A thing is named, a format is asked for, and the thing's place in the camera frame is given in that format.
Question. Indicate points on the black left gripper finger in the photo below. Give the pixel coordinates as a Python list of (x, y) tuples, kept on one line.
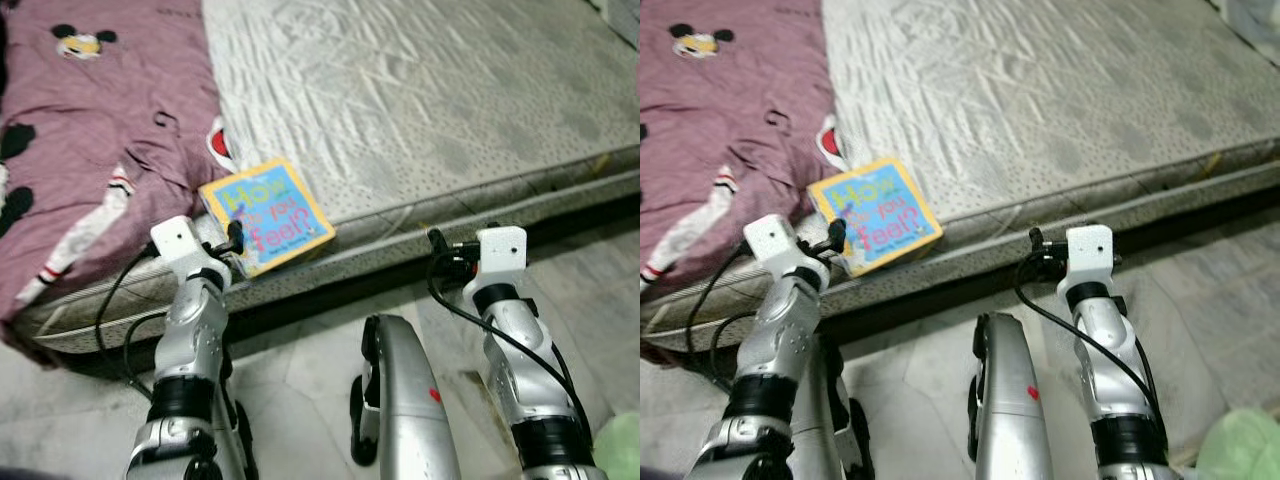
[(236, 235), (836, 234)]

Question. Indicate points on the blue yellow children's book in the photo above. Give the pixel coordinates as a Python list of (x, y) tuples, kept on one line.
[(270, 210), (880, 210)]

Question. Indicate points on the pink cartoon mouse blanket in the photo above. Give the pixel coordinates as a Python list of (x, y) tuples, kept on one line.
[(720, 130), (90, 130)]

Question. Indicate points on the white pillow green tree print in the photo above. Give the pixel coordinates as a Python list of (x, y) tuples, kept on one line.
[(1255, 15)]

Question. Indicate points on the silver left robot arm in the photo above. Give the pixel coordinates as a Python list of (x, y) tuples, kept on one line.
[(190, 340), (785, 340)]

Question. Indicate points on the silver right robot leg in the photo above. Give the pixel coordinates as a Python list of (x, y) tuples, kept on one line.
[(1010, 400), (405, 400)]

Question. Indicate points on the silver robot leg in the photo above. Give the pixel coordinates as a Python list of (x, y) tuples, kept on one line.
[(1010, 400), (405, 400), (845, 410), (240, 440)]

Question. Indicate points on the grey quilted mattress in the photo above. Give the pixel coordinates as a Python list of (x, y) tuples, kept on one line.
[(1040, 100), (420, 100)]

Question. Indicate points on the silver left robot leg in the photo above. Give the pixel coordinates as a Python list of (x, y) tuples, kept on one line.
[(845, 410), (240, 440)]

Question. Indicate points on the light green cloth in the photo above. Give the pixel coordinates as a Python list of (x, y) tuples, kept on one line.
[(618, 450), (1240, 450)]

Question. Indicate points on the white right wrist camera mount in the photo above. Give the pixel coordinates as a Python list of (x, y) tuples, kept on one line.
[(1090, 255), (502, 255)]

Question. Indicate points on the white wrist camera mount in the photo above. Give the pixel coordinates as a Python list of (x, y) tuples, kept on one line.
[(502, 255), (1090, 255), (772, 240), (180, 240)]

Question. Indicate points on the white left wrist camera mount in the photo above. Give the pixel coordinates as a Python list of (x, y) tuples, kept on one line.
[(772, 240), (180, 240)]

